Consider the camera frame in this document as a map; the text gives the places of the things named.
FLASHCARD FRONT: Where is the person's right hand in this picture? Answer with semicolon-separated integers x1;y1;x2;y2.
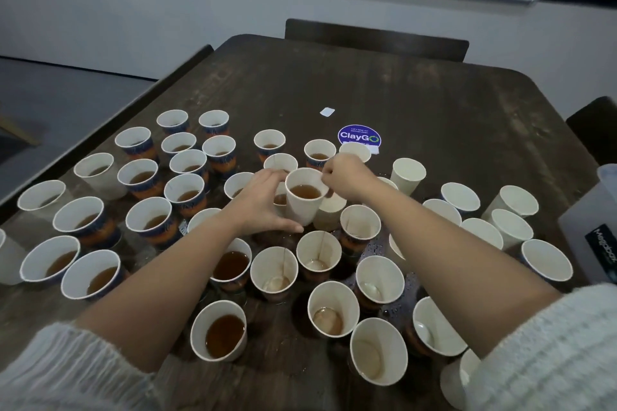
321;152;382;203

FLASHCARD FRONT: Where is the dark wooden chair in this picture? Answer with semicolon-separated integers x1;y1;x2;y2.
284;19;470;63
566;96;617;166

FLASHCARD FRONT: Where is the round blue sticker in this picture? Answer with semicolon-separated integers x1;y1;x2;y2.
337;123;383;155

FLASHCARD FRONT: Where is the white paper cup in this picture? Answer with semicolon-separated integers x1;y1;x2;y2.
440;181;481;219
421;198;462;226
284;167;331;227

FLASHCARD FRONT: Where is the dark wooden table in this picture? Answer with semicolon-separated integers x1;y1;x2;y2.
0;34;601;411

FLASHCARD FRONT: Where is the group of paper cups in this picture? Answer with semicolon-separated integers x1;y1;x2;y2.
0;109;575;411

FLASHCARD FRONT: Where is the person's left hand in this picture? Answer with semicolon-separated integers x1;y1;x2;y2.
224;170;305;236

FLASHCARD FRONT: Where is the clear plastic storage bin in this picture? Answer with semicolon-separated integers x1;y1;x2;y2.
557;163;617;284

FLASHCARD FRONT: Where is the person's left forearm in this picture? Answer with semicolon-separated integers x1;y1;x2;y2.
0;218;247;411

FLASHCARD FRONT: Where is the person's right forearm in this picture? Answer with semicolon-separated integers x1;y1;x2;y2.
371;184;617;411

